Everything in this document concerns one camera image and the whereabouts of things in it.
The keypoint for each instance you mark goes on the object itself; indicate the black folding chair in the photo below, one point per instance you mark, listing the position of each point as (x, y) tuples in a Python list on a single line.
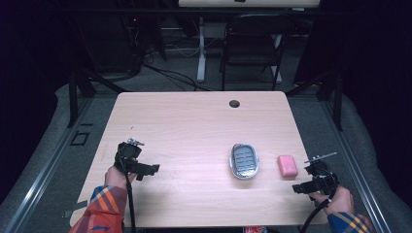
[(256, 35)]

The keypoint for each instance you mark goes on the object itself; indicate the person's left hand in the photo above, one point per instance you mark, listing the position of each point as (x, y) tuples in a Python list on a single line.
[(114, 178)]

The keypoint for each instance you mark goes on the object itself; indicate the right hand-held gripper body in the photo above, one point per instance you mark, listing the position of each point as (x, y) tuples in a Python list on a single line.
[(324, 183)]

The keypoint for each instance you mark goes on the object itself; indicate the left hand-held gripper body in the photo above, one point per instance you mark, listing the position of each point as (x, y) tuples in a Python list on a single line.
[(128, 155)]

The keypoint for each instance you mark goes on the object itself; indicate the person's right hand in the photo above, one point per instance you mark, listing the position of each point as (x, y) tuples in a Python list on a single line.
[(341, 200)]

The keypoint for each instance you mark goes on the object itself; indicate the black metal frame stand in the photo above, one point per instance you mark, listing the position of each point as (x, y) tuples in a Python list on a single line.
[(73, 97), (338, 103)]

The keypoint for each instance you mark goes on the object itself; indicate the black table grommet hole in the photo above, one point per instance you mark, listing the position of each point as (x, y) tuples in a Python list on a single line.
[(234, 104)]

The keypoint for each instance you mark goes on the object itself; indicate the aluminium floor rail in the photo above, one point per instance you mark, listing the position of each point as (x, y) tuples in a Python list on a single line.
[(359, 181), (42, 181)]

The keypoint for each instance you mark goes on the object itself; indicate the white desk leg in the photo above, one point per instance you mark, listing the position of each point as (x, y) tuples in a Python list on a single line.
[(201, 61)]

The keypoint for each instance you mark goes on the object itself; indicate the metal soap dish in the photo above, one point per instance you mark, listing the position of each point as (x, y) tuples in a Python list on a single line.
[(244, 161)]

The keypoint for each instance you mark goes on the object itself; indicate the pink soap bar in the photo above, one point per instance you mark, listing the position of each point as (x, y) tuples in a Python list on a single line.
[(287, 166)]

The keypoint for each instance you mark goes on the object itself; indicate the red printed packet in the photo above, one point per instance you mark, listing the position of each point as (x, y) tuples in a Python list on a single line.
[(255, 230)]

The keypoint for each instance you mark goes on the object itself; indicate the grey tape strip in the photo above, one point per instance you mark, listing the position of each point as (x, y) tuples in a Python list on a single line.
[(76, 208)]

